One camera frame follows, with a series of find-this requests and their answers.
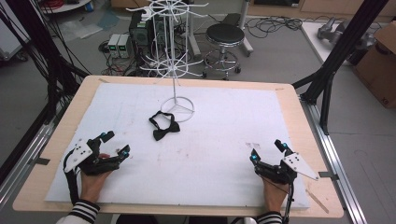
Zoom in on person's left hand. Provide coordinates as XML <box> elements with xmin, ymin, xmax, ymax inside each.
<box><xmin>79</xmin><ymin>169</ymin><xmax>114</xmax><ymax>205</ymax></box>

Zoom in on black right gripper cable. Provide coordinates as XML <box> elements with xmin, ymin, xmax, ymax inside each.
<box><xmin>281</xmin><ymin>182</ymin><xmax>296</xmax><ymax>224</ymax></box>

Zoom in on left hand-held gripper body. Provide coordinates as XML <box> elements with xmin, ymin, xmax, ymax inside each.
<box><xmin>63</xmin><ymin>136</ymin><xmax>121</xmax><ymax>176</ymax></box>

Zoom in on round white table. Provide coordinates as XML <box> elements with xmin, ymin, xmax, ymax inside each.
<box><xmin>39</xmin><ymin>0</ymin><xmax>95</xmax><ymax>15</ymax></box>

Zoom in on tangle of black floor cables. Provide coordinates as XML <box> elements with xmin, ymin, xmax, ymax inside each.
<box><xmin>245</xmin><ymin>14</ymin><xmax>304</xmax><ymax>40</ymax></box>

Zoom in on grey bench power supply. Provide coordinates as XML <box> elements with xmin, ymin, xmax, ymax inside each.
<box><xmin>118</xmin><ymin>34</ymin><xmax>134</xmax><ymax>59</ymax></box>
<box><xmin>106</xmin><ymin>33</ymin><xmax>121</xmax><ymax>59</ymax></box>

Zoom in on white equipment case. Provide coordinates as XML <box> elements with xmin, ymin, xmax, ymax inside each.
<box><xmin>0</xmin><ymin>0</ymin><xmax>31</xmax><ymax>63</ymax></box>

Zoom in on black bow tie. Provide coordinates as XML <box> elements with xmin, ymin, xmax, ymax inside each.
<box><xmin>148</xmin><ymin>110</ymin><xmax>181</xmax><ymax>142</ymax></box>

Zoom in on black metal frame stand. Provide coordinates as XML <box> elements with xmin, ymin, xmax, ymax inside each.
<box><xmin>291</xmin><ymin>0</ymin><xmax>390</xmax><ymax>136</ymax></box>
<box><xmin>0</xmin><ymin>0</ymin><xmax>92</xmax><ymax>125</ymax></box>

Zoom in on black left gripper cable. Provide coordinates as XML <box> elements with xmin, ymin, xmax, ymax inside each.
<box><xmin>63</xmin><ymin>148</ymin><xmax>81</xmax><ymax>206</ymax></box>

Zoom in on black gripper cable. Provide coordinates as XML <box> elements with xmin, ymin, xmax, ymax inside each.
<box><xmin>281</xmin><ymin>182</ymin><xmax>296</xmax><ymax>224</ymax></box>
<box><xmin>63</xmin><ymin>148</ymin><xmax>81</xmax><ymax>206</ymax></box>

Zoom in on aluminium rail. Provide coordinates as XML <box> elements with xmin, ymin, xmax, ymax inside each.
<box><xmin>0</xmin><ymin>119</ymin><xmax>57</xmax><ymax>208</ymax></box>
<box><xmin>299</xmin><ymin>95</ymin><xmax>369</xmax><ymax>224</ymax></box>

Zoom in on black computer tower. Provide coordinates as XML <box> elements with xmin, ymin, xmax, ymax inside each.
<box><xmin>128</xmin><ymin>10</ymin><xmax>151</xmax><ymax>49</ymax></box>

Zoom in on black round stool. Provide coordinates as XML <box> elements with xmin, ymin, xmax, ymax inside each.
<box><xmin>202</xmin><ymin>22</ymin><xmax>247</xmax><ymax>81</ymax></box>

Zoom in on person's right hand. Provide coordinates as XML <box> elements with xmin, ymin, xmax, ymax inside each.
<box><xmin>262</xmin><ymin>178</ymin><xmax>290</xmax><ymax>214</ymax></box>

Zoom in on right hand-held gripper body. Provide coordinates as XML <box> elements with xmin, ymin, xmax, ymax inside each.
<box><xmin>253</xmin><ymin>151</ymin><xmax>320</xmax><ymax>187</ymax></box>

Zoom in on brown cardboard box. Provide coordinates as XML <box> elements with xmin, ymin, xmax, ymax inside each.
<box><xmin>352</xmin><ymin>21</ymin><xmax>396</xmax><ymax>109</ymax></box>

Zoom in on thin wooden stick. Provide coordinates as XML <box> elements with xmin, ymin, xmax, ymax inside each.
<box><xmin>304</xmin><ymin>188</ymin><xmax>331</xmax><ymax>215</ymax></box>

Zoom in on white wire display rack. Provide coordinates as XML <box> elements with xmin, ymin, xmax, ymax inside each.
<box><xmin>125</xmin><ymin>0</ymin><xmax>210</xmax><ymax>123</ymax></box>

